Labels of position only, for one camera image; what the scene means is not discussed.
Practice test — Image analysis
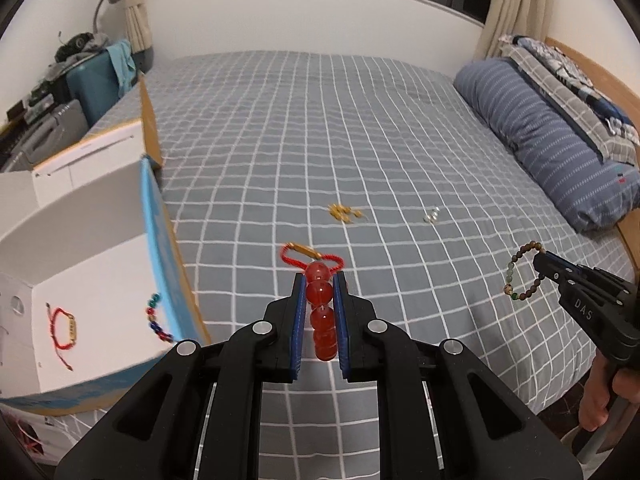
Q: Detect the red carnelian bead bracelet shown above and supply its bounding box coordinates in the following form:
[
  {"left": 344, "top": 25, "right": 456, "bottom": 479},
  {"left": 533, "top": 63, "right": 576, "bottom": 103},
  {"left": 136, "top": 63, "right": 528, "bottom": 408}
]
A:
[{"left": 304, "top": 260, "right": 339, "bottom": 362}]

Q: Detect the brown wooden bead bracelet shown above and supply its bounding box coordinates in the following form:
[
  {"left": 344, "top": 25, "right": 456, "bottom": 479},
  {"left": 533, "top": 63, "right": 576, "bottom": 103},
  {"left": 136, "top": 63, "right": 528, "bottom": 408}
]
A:
[{"left": 502, "top": 239, "right": 548, "bottom": 304}]

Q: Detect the multicolour glass bead bracelet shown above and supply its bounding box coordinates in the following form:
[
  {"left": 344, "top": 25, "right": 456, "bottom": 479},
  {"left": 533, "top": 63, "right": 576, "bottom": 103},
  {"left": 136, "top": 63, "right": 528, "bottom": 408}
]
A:
[{"left": 145, "top": 291, "right": 176, "bottom": 344}]

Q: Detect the red braided cord bracelet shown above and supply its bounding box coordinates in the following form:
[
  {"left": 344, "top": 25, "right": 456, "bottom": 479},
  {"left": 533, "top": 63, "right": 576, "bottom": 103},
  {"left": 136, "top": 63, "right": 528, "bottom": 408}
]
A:
[{"left": 44, "top": 301, "right": 77, "bottom": 372}]

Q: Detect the person's right hand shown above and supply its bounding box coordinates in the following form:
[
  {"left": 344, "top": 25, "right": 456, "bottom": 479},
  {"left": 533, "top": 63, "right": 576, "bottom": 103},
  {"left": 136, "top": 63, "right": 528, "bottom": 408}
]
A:
[{"left": 578, "top": 350, "right": 639, "bottom": 431}]

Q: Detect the blue striped pillow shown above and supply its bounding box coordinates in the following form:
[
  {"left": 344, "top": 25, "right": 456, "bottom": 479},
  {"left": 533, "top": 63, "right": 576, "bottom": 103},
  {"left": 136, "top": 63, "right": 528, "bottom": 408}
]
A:
[{"left": 454, "top": 58, "right": 639, "bottom": 232}]

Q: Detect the grey checked bed sheet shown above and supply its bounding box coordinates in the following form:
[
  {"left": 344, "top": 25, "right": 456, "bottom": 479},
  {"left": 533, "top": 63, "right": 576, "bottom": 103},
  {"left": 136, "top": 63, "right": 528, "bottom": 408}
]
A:
[{"left": 44, "top": 50, "right": 637, "bottom": 480}]

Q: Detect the blue yellow cardboard box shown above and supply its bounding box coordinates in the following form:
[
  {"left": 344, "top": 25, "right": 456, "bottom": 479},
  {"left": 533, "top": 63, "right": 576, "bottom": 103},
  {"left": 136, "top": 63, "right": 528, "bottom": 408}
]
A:
[{"left": 1, "top": 84, "right": 210, "bottom": 416}]

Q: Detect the wooden headboard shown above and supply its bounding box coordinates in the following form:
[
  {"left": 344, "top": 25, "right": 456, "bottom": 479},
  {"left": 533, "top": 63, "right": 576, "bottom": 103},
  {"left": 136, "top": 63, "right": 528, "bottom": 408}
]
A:
[{"left": 546, "top": 37, "right": 640, "bottom": 281}]

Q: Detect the grey hard-shell suitcase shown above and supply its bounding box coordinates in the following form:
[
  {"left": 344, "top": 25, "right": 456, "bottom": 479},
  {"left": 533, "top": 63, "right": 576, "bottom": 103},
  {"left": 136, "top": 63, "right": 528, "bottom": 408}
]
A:
[{"left": 1, "top": 100, "right": 89, "bottom": 172}]

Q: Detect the teal suitcase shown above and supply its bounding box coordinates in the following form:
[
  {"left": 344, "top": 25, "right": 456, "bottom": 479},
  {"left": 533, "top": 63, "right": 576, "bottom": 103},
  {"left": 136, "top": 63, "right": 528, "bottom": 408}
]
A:
[{"left": 65, "top": 50, "right": 131, "bottom": 127}]

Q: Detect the teal cloth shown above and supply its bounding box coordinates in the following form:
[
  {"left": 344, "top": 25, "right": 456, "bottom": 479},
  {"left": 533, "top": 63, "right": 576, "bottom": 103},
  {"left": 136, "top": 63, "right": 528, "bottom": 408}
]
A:
[{"left": 106, "top": 39, "right": 137, "bottom": 91}]

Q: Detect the beige curtain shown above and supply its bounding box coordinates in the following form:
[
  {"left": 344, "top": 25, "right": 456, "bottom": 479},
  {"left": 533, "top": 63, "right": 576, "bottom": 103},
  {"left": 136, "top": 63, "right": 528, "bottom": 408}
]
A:
[{"left": 474, "top": 0, "right": 554, "bottom": 60}]

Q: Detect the red cord bracelet gold tube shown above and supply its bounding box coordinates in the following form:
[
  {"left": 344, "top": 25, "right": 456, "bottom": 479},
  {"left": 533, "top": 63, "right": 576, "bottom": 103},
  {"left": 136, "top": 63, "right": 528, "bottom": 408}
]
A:
[{"left": 280, "top": 242, "right": 345, "bottom": 274}]

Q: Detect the amber bead bracelet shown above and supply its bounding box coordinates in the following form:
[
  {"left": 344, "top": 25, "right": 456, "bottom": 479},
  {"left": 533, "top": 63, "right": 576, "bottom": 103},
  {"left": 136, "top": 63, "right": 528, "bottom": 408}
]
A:
[{"left": 326, "top": 202, "right": 366, "bottom": 224}]

